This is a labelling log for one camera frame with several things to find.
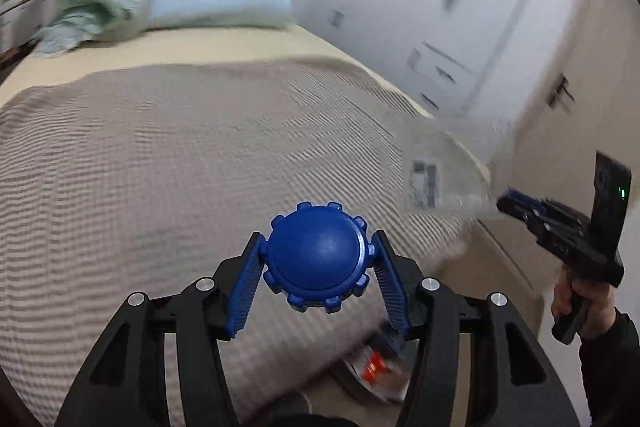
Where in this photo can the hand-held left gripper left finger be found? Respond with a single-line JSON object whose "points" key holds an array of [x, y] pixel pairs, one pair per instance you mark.
{"points": [[245, 292]]}

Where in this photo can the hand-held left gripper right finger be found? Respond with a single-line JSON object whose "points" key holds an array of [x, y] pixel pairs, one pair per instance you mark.
{"points": [[395, 292]]}

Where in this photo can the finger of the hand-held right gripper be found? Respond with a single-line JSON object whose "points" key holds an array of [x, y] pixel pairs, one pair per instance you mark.
{"points": [[525, 198], [517, 213]]}

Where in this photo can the red wrapper with black stripe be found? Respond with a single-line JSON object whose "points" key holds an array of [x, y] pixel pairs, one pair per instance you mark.
{"points": [[374, 367]]}

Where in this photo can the clear plastic bag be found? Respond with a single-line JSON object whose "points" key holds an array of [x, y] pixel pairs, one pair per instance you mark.
{"points": [[450, 167]]}

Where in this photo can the blue ridged round cap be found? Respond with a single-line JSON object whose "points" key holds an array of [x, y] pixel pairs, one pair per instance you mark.
{"points": [[317, 252]]}

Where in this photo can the red and white packet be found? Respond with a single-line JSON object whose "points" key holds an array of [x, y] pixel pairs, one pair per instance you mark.
{"points": [[347, 382]]}

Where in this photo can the person's right forearm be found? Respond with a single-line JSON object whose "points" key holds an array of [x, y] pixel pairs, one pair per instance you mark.
{"points": [[615, 367]]}

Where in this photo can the person's right hand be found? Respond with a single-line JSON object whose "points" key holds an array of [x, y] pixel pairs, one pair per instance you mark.
{"points": [[597, 307]]}

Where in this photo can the person's dark clothing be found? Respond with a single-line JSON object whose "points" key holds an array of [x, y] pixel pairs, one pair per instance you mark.
{"points": [[305, 414]]}

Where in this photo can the beige door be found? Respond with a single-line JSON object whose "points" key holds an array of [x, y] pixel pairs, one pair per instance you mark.
{"points": [[575, 57]]}

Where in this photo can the white wardrobe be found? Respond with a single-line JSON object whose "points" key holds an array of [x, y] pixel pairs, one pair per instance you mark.
{"points": [[400, 7]]}

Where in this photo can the beige bed sheet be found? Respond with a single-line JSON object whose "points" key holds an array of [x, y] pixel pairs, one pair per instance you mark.
{"points": [[225, 44]]}

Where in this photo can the light blue pillow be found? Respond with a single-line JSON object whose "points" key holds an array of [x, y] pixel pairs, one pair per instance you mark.
{"points": [[220, 4]]}

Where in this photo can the crumpled green floral quilt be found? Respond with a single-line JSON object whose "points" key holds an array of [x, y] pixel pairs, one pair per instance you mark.
{"points": [[95, 12]]}

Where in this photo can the wall socket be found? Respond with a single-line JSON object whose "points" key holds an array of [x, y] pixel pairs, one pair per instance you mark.
{"points": [[337, 18]]}

